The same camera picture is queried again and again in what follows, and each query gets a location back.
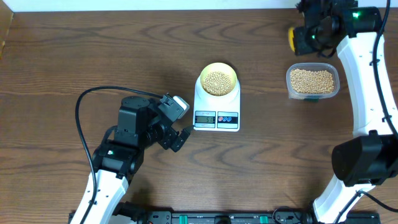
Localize white digital kitchen scale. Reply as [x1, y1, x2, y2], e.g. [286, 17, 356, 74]
[193, 76, 241, 132]

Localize soybeans in yellow bowl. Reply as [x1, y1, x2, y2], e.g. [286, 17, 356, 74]
[202, 72, 233, 96]

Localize pale yellow bowl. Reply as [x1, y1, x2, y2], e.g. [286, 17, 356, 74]
[199, 62, 238, 93]

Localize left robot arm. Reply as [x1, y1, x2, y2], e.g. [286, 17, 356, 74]
[71, 95, 193, 223]

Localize clear container of soybeans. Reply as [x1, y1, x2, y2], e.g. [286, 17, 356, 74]
[286, 63, 340, 100]

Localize yellow measuring scoop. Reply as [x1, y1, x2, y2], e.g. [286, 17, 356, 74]
[288, 27, 295, 52]

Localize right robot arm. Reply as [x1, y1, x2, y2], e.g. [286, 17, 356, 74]
[289, 0, 397, 223]

